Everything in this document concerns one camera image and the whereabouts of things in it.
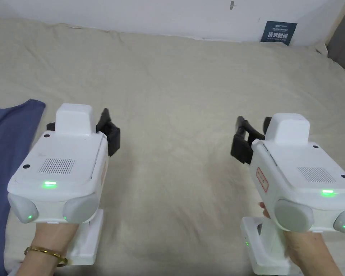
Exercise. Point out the grey padded headboard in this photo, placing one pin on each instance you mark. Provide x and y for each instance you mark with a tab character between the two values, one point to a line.
343	43

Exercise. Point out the dark blue printed card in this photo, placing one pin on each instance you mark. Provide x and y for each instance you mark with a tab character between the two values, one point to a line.
278	34

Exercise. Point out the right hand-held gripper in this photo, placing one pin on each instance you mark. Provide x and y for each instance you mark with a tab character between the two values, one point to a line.
299	169

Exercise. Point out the person's left hand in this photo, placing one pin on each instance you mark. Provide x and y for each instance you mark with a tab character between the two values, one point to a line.
56	235

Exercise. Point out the person's right hand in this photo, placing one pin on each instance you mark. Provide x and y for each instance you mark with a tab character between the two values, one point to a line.
307	253

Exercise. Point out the blue garment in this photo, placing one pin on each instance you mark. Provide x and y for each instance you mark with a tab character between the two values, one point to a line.
3	138

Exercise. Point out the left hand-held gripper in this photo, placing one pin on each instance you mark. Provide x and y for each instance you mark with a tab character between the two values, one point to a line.
60	161

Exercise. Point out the bed with beige sheet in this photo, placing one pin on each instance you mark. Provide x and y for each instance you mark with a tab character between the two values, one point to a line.
172	100

